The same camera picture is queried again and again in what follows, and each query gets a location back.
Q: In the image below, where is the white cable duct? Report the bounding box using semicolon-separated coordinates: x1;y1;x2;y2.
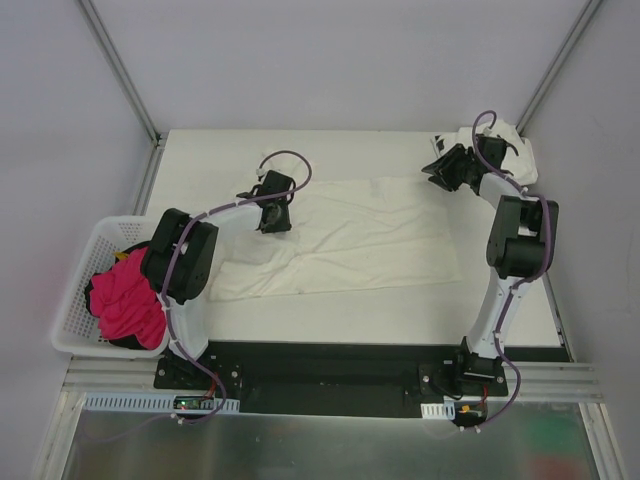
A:
84;393;240;415
420;401;456;421

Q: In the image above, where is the white black printed t shirt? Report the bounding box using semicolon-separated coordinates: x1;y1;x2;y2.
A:
431;118;538;186

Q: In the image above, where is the left white cable duct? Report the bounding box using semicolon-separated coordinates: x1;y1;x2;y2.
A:
84;393;240;415

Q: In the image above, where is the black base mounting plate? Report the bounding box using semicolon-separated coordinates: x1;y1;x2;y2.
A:
153;341;509;418

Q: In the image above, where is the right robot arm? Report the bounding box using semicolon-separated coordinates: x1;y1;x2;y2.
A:
422;134;559;400

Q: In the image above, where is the aluminium frame post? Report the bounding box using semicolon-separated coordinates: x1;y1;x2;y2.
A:
516;0;606;134
75;0;162;147

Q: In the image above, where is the white plastic laundry basket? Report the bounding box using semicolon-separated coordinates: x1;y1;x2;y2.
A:
51;214;171;359

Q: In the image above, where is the cream white t shirt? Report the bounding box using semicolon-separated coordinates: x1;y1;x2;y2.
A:
208;176;461;302

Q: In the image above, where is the left aluminium frame post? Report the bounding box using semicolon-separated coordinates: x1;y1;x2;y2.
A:
75;0;162;147

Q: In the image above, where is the right aluminium frame post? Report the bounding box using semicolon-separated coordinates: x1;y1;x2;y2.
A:
516;0;606;134

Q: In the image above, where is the pink red t shirt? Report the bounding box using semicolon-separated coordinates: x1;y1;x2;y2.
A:
88;247;169;352

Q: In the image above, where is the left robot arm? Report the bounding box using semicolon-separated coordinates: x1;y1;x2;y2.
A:
141;170;296;389

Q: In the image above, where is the right white cable duct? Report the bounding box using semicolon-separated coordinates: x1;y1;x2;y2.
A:
420;401;456;421

